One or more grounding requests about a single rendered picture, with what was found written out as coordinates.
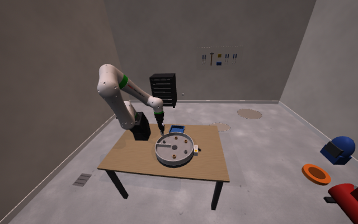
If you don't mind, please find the grey round turntable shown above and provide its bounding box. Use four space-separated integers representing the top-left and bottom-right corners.
155 132 201 168

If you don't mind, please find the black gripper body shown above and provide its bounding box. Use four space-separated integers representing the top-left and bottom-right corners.
156 118 164 125

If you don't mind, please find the blue rectangular tray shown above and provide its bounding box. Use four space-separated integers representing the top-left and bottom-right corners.
169 125 185 133

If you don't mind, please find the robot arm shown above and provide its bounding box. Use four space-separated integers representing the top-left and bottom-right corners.
97 64 165 130

